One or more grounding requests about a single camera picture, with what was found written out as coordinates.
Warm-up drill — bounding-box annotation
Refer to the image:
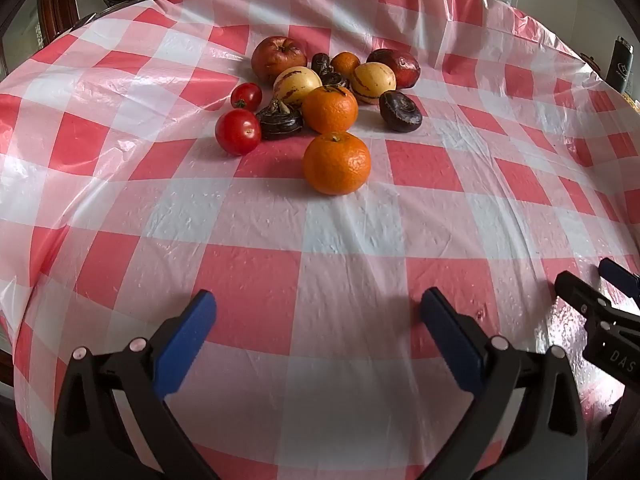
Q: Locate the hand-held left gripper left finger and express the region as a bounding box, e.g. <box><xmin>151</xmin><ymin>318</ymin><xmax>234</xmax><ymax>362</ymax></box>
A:
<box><xmin>51</xmin><ymin>289</ymin><xmax>218</xmax><ymax>480</ymax></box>

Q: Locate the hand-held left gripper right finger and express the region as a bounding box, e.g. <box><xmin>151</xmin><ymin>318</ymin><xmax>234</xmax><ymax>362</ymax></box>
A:
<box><xmin>419</xmin><ymin>287</ymin><xmax>590</xmax><ymax>480</ymax></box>

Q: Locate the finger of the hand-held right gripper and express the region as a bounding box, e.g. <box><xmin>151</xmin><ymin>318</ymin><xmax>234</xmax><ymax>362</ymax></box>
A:
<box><xmin>598</xmin><ymin>257</ymin><xmax>640</xmax><ymax>307</ymax></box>
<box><xmin>554</xmin><ymin>270</ymin><xmax>614</xmax><ymax>322</ymax></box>

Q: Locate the large orange mandarin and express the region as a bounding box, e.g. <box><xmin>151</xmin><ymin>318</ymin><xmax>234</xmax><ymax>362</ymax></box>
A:
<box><xmin>301</xmin><ymin>85</ymin><xmax>359</xmax><ymax>135</ymax></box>
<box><xmin>303</xmin><ymin>131</ymin><xmax>372</xmax><ymax>196</ymax></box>

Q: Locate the large red tomato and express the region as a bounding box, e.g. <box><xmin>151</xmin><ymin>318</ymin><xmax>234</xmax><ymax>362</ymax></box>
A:
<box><xmin>215</xmin><ymin>109</ymin><xmax>262</xmax><ymax>156</ymax></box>

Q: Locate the large dark water chestnut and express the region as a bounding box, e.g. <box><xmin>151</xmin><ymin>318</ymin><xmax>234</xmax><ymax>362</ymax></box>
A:
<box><xmin>378</xmin><ymin>90</ymin><xmax>423</xmax><ymax>134</ymax></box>

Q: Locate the dark water chestnut with sprout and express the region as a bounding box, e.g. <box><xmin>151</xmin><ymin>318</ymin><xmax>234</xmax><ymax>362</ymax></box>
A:
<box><xmin>256</xmin><ymin>97</ymin><xmax>304</xmax><ymax>141</ymax></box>

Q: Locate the small red tomato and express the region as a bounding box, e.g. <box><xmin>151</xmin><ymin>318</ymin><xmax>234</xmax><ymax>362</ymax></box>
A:
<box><xmin>230</xmin><ymin>82</ymin><xmax>263</xmax><ymax>112</ymax></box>

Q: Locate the striped yellow pepino melon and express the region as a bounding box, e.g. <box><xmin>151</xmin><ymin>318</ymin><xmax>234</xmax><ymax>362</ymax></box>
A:
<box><xmin>273</xmin><ymin>66</ymin><xmax>323</xmax><ymax>107</ymax></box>
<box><xmin>349</xmin><ymin>62</ymin><xmax>397</xmax><ymax>105</ymax></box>

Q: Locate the dark red round fruit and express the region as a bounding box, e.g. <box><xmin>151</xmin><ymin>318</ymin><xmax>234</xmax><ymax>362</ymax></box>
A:
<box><xmin>366</xmin><ymin>48</ymin><xmax>421</xmax><ymax>89</ymax></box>

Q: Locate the wrinkled red apple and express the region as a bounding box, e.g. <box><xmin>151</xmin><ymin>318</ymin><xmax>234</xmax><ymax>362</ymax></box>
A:
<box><xmin>251</xmin><ymin>36</ymin><xmax>307</xmax><ymax>85</ymax></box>

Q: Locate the small orange mandarin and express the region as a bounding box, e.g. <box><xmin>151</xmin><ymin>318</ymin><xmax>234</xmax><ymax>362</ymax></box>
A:
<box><xmin>330</xmin><ymin>52</ymin><xmax>361</xmax><ymax>79</ymax></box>

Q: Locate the red white checked tablecloth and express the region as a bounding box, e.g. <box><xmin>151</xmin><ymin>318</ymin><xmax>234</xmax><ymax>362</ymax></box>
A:
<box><xmin>0</xmin><ymin>0</ymin><xmax>638</xmax><ymax>480</ymax></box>

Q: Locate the black bottle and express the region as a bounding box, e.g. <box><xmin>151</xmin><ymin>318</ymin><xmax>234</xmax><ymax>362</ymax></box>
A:
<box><xmin>605</xmin><ymin>36</ymin><xmax>635</xmax><ymax>95</ymax></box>

